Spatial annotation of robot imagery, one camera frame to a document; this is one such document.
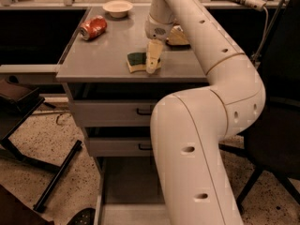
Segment top grey drawer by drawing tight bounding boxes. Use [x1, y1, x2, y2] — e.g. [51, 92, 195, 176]
[68, 100, 156, 128]

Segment black office chair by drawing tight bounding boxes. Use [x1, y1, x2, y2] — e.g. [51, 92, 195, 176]
[236, 0, 300, 203]

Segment middle grey drawer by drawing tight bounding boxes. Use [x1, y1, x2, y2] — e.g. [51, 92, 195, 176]
[84, 138, 152, 157]

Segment black perforated foot object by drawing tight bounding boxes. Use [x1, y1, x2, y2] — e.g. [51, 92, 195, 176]
[67, 208, 96, 225]

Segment brown chip bag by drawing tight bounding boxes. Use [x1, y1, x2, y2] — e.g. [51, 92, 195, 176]
[166, 25, 189, 46]

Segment green and yellow sponge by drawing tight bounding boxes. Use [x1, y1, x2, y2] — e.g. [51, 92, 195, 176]
[127, 52, 161, 74]

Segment crushed red soda can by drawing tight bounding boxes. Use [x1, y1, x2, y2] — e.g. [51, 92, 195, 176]
[80, 15, 107, 40]

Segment bottom grey open drawer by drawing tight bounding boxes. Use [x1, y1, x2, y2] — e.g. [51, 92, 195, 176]
[93, 157, 171, 225]

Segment white bowl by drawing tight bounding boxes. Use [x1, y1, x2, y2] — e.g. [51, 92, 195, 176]
[103, 0, 133, 19]

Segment grey drawer cabinet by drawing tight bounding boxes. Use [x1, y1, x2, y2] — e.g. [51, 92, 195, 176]
[55, 5, 219, 225]

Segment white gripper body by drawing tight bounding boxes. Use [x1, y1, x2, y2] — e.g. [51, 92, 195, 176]
[144, 15, 173, 40]

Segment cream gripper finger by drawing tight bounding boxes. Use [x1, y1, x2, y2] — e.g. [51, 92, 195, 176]
[146, 39, 163, 74]

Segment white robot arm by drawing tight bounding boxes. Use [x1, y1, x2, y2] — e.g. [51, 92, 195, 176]
[146, 0, 265, 225]

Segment black frame stand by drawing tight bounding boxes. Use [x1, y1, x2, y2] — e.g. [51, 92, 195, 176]
[0, 75, 83, 214]

